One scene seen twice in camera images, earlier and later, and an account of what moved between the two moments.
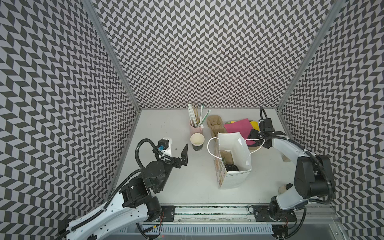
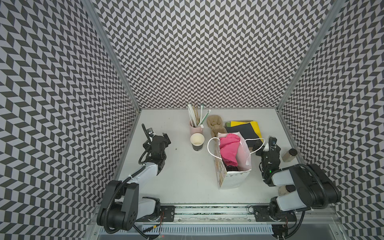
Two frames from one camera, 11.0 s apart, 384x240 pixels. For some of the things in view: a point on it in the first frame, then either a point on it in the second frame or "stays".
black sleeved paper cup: [197, 140] stays
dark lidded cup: [283, 188] stays
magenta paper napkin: [243, 126] → [228, 146]
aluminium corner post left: [92, 12] stays
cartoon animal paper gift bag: [232, 159] stays
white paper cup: [231, 167] stays
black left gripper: [177, 163] → [146, 146]
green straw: [203, 118] stays
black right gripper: [270, 132] → [270, 151]
